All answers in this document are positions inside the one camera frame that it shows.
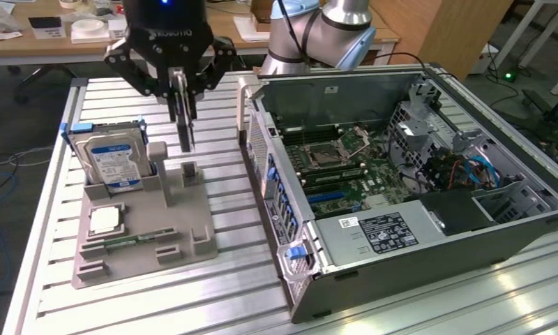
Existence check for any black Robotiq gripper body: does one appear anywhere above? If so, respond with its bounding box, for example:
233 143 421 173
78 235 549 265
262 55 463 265
121 0 214 101

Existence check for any white labelled box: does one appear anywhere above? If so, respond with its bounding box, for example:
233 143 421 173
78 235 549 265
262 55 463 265
106 19 130 41

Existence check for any white paper stack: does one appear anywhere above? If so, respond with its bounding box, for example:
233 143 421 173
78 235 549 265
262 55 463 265
233 15 273 43

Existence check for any flat white box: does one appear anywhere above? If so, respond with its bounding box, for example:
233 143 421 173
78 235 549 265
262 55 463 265
69 19 113 45

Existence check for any brown cardboard box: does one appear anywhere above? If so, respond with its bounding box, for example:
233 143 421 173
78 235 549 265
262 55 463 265
250 0 279 25

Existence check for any blue disk caddy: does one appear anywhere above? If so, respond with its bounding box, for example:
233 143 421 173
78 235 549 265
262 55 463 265
57 117 150 192

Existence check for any black and white small box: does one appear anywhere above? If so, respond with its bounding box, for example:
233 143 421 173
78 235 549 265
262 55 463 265
26 16 69 40

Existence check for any black office chair base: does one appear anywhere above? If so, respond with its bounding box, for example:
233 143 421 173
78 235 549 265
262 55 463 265
8 64 78 103

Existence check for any hard disk white blue label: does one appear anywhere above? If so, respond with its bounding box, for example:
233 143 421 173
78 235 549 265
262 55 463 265
71 127 153 193

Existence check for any clear plastic bag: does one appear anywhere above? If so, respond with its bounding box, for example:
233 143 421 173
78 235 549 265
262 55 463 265
0 0 25 32

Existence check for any metal socket cover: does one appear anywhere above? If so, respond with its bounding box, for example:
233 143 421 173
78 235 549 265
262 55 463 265
337 126 378 153

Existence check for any CPU socket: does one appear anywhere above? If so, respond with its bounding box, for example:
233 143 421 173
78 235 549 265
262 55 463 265
306 141 343 168

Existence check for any black expansion slot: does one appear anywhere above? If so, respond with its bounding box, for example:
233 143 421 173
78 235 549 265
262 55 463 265
303 186 341 197

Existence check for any grey parts rack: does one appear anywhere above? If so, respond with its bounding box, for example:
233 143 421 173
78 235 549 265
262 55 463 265
71 141 219 290

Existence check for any silver CPU chip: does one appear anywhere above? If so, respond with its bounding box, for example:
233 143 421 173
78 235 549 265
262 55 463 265
87 208 125 234

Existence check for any blue expansion slot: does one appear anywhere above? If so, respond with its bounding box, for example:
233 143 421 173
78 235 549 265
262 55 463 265
307 193 346 206

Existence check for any wooden cabinet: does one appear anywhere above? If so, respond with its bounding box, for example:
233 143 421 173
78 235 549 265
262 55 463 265
366 0 515 82

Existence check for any green RAM stick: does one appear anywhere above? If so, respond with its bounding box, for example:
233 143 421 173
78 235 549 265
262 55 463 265
102 228 175 248

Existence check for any silver chipset heat sink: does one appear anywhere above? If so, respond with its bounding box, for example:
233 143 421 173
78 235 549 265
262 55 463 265
365 194 394 207

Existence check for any white box red mark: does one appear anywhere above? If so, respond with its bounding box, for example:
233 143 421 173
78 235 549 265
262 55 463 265
473 43 499 76

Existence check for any silver power supply unit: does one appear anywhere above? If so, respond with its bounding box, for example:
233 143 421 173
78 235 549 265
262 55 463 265
313 200 447 276

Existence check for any black device green light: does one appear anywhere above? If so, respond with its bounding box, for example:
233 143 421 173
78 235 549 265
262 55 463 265
491 68 522 84

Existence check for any black plastic shroud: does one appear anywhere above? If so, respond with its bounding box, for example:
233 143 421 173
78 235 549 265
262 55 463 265
419 190 495 235

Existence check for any black floor stand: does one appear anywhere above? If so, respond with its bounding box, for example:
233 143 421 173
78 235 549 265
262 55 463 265
519 87 558 149

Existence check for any open grey PC case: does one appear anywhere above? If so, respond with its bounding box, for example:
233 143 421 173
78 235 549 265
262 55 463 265
235 64 558 324

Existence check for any silver disk bay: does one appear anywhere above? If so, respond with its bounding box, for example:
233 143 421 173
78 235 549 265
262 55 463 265
469 172 558 226

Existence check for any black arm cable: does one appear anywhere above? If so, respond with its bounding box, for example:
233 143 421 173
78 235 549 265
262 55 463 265
274 0 310 62

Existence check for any grey floor cable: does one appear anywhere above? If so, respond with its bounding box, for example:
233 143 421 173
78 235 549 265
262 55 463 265
0 144 53 169

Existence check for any black cable behind case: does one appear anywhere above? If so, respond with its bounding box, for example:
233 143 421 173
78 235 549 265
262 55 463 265
362 51 453 76

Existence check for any blue floor cable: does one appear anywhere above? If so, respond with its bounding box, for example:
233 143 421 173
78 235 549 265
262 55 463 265
0 163 22 302

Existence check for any orange wire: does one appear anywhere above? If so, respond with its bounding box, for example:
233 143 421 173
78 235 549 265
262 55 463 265
447 156 463 191

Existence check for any blue SATA wire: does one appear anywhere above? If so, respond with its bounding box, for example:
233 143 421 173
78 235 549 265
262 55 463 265
462 154 502 190

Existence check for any white table frame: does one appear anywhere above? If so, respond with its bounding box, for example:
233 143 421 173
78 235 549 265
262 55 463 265
490 0 558 96

